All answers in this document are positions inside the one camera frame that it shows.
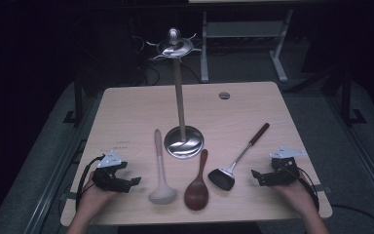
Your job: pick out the dark wooden spoon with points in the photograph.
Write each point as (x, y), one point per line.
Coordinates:
(196, 195)

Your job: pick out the white metal desk frame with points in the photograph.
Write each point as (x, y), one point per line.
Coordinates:
(243, 29)

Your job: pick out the black metal stand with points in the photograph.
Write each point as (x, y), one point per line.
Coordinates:
(346, 97)
(78, 97)

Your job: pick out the round grey table grommet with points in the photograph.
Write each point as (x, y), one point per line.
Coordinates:
(224, 95)

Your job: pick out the grey tape strip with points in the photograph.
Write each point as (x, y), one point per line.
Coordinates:
(324, 188)
(73, 196)

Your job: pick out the person's right hand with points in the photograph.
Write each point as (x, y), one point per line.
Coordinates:
(297, 195)

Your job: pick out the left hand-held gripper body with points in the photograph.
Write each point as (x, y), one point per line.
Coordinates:
(108, 182)

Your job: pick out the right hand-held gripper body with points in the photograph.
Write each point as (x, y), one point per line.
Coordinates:
(284, 177)

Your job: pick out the metal utensil rack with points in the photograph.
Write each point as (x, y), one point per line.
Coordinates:
(179, 97)

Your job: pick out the person's left hand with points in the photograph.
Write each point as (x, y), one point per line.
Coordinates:
(92, 201)

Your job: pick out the white ladle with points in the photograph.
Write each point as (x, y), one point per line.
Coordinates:
(162, 195)

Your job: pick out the aluminium floor rail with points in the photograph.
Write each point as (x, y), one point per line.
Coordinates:
(370, 165)
(54, 182)

